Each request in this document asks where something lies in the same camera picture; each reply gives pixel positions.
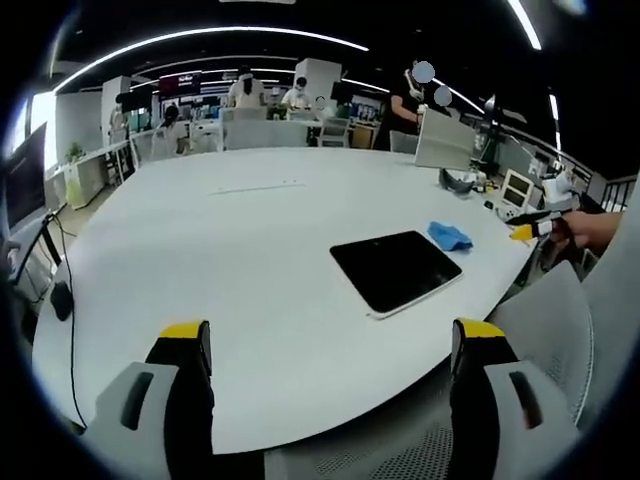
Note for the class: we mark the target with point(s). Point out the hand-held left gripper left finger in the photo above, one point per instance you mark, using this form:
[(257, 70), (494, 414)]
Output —
[(150, 385)]

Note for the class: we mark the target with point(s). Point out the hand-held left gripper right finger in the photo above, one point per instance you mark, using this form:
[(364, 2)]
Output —
[(500, 400)]

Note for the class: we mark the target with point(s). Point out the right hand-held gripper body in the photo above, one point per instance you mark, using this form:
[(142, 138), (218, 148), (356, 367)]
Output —
[(561, 230)]

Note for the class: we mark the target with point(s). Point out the blue cleaning cloth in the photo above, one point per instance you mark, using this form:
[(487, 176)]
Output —
[(450, 236)]

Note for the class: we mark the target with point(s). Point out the rectangular white-framed mirror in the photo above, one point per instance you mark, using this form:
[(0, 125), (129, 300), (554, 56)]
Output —
[(395, 270)]

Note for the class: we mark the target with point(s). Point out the person's right hand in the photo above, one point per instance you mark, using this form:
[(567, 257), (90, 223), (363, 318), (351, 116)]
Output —
[(595, 229)]

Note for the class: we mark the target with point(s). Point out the white game controller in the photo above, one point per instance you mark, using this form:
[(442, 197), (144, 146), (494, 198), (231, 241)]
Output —
[(509, 214)]

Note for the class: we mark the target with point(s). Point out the white framed box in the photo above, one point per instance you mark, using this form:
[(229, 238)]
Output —
[(516, 189)]

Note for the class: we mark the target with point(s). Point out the grey mesh office chair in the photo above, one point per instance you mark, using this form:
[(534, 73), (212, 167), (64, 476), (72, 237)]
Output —
[(540, 325)]

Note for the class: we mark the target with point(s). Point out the black curved headset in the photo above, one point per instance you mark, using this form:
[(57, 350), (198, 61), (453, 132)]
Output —
[(454, 184)]

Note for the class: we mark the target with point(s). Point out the grey desk lamp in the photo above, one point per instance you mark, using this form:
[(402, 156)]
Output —
[(492, 120)]

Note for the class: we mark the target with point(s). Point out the grey upright panel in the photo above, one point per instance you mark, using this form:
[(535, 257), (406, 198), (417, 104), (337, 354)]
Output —
[(444, 140)]

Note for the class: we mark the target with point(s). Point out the black power adapter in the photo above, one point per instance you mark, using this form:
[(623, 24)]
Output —
[(61, 300)]

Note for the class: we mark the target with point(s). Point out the yellow-green bag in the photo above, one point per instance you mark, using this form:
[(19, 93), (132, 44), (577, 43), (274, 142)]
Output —
[(75, 190)]

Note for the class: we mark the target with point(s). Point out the white office chair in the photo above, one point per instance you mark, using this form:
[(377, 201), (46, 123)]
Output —
[(334, 132)]

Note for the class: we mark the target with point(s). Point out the dark monitor screen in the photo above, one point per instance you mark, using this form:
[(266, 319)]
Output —
[(22, 180)]

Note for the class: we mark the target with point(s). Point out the small green plant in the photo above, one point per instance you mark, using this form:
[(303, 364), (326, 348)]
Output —
[(75, 151)]

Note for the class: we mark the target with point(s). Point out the white desk divider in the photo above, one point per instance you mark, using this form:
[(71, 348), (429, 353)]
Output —
[(270, 130)]

